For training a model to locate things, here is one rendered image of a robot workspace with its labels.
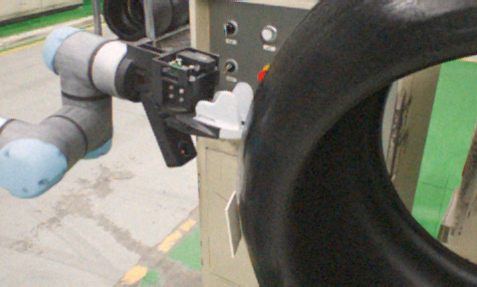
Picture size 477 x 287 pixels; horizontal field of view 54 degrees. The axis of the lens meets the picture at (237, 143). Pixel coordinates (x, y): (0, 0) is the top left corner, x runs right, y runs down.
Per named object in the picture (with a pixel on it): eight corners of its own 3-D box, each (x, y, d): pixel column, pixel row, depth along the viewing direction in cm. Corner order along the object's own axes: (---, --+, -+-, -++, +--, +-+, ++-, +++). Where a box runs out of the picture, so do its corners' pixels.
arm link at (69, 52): (81, 71, 77) (79, 18, 73) (130, 90, 72) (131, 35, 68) (40, 83, 71) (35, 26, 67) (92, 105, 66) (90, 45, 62)
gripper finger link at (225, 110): (258, 108, 52) (191, 84, 56) (253, 153, 55) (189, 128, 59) (272, 99, 54) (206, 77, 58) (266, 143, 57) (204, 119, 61)
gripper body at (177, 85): (188, 73, 54) (113, 47, 60) (186, 137, 59) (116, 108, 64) (225, 56, 60) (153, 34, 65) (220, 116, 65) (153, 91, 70)
